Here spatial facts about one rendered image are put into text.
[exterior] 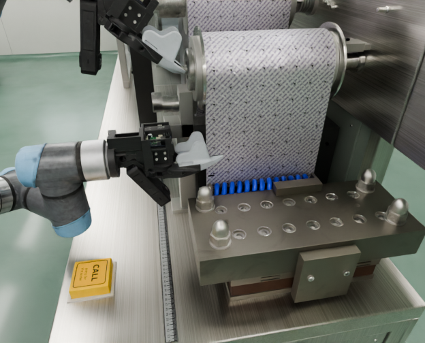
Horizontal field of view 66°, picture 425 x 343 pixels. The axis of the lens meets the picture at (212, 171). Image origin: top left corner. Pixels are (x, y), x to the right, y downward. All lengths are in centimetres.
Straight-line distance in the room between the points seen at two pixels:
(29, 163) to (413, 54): 65
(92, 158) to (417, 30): 56
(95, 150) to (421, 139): 54
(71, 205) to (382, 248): 56
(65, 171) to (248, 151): 34
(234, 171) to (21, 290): 155
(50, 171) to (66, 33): 577
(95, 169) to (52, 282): 143
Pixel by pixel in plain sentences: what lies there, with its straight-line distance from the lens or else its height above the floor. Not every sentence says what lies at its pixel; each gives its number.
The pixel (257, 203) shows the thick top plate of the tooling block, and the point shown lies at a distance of 63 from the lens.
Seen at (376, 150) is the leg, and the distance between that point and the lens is 98.
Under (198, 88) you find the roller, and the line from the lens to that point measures 58.
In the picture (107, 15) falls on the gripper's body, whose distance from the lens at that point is 57.
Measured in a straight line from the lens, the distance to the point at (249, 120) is 62.
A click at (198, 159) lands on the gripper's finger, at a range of 61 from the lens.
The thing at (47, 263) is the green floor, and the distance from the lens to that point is 209.
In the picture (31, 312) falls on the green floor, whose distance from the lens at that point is 191.
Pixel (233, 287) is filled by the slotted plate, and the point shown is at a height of 94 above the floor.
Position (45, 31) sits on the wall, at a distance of 641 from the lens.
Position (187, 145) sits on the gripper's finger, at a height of 111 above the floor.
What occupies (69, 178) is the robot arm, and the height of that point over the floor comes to 110.
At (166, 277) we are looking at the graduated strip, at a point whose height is 90.
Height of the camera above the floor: 142
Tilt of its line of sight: 33 degrees down
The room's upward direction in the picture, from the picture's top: straight up
